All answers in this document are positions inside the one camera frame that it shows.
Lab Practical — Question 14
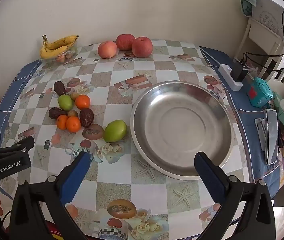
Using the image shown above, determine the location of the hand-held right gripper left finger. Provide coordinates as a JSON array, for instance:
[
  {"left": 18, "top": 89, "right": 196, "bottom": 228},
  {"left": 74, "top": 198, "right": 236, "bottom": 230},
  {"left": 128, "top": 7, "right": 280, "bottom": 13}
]
[{"left": 9, "top": 151, "right": 92, "bottom": 240}]

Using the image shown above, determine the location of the teal box device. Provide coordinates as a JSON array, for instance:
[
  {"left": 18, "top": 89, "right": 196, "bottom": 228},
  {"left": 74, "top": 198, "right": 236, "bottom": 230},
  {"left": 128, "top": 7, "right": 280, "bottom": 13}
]
[{"left": 247, "top": 77, "right": 274, "bottom": 107}]

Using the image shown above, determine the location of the grey printed folder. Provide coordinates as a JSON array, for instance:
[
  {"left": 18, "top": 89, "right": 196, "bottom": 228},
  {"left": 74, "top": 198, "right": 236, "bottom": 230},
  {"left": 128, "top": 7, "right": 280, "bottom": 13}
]
[{"left": 253, "top": 0, "right": 284, "bottom": 35}]

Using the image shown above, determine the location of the round steel basin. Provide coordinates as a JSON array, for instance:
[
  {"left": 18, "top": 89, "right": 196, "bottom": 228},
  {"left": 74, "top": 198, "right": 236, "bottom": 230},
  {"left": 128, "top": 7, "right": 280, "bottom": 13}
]
[{"left": 130, "top": 80, "right": 235, "bottom": 180}]

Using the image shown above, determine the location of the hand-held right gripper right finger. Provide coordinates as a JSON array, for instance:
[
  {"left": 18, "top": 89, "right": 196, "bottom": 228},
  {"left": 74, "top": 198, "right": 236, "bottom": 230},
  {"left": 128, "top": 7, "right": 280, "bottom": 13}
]
[{"left": 194, "top": 151, "right": 276, "bottom": 240}]

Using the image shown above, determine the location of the red apple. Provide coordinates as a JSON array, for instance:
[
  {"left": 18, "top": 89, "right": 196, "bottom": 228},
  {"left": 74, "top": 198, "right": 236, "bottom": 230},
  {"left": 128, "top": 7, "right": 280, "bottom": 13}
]
[
  {"left": 116, "top": 34, "right": 136, "bottom": 51},
  {"left": 131, "top": 37, "right": 153, "bottom": 58}
]

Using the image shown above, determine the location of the dark dried date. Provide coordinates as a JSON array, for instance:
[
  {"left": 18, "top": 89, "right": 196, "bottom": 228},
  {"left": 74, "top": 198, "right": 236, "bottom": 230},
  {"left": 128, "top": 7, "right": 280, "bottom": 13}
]
[
  {"left": 53, "top": 81, "right": 66, "bottom": 96},
  {"left": 48, "top": 107, "right": 67, "bottom": 120},
  {"left": 79, "top": 108, "right": 95, "bottom": 128}
]

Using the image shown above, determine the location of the small green jujube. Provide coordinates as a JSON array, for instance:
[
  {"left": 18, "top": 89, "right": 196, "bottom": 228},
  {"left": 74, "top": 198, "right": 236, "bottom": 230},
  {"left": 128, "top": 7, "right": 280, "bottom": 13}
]
[{"left": 58, "top": 94, "right": 73, "bottom": 111}]

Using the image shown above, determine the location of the white power strip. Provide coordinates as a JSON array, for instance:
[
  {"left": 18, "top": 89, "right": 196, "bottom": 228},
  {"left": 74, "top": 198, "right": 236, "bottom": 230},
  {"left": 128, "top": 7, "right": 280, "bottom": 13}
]
[{"left": 218, "top": 64, "right": 243, "bottom": 91}]

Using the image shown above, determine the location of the yellow banana bunch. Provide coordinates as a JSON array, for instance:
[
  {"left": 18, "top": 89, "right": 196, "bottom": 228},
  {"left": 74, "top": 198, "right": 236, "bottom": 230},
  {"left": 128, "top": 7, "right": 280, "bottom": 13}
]
[{"left": 40, "top": 35, "right": 79, "bottom": 59}]

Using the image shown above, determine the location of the black charger plug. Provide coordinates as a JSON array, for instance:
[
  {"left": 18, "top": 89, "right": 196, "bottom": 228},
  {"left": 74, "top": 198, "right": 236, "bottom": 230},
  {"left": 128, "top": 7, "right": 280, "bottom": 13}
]
[{"left": 230, "top": 59, "right": 249, "bottom": 82}]

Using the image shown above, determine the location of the small orange mandarin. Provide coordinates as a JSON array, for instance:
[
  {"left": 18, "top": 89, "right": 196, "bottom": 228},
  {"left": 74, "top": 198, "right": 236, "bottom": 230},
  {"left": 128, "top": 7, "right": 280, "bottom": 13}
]
[
  {"left": 65, "top": 116, "right": 82, "bottom": 133},
  {"left": 56, "top": 115, "right": 68, "bottom": 130},
  {"left": 75, "top": 94, "right": 91, "bottom": 110}
]

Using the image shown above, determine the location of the smartphone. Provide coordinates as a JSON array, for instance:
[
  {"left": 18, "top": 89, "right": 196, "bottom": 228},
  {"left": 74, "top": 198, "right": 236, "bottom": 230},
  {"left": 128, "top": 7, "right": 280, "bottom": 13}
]
[{"left": 265, "top": 109, "right": 280, "bottom": 165}]

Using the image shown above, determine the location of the clear plastic fruit tray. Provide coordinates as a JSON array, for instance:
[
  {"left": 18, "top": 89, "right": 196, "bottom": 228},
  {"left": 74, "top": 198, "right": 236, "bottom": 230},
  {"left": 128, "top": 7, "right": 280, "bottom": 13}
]
[{"left": 39, "top": 44, "right": 79, "bottom": 64}]

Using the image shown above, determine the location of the white cable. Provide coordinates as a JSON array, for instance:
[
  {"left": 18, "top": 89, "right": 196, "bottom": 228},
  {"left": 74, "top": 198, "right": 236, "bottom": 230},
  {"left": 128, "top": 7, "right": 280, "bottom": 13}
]
[{"left": 199, "top": 47, "right": 223, "bottom": 68}]

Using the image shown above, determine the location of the white clip tool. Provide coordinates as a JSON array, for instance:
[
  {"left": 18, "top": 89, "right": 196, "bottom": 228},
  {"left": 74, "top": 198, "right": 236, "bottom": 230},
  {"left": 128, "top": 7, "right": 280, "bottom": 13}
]
[{"left": 254, "top": 117, "right": 268, "bottom": 152}]

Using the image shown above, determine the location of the checkered printed tablecloth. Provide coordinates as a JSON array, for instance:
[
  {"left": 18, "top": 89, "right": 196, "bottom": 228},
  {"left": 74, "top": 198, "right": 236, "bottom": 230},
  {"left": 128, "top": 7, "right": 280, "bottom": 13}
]
[{"left": 0, "top": 39, "right": 283, "bottom": 240}]

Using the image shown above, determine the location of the pale pink apple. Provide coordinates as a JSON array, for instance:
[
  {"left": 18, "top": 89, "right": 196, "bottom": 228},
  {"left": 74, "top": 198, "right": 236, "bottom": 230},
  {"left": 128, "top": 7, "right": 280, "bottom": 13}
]
[{"left": 97, "top": 41, "right": 119, "bottom": 59}]

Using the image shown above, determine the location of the black cable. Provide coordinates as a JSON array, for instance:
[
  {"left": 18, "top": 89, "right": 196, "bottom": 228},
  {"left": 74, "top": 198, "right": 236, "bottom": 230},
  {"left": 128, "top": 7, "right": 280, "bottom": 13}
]
[{"left": 242, "top": 9, "right": 284, "bottom": 80}]

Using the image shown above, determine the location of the large green jujube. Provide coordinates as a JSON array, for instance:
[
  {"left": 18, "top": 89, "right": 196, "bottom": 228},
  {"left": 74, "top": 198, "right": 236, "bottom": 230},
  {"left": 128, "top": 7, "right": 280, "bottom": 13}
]
[{"left": 103, "top": 119, "right": 128, "bottom": 143}]

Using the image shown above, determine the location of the teal cloth bag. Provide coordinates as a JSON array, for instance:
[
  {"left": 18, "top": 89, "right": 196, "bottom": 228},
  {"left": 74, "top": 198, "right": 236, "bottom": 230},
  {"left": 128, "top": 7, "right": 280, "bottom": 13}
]
[{"left": 240, "top": 0, "right": 258, "bottom": 18}]

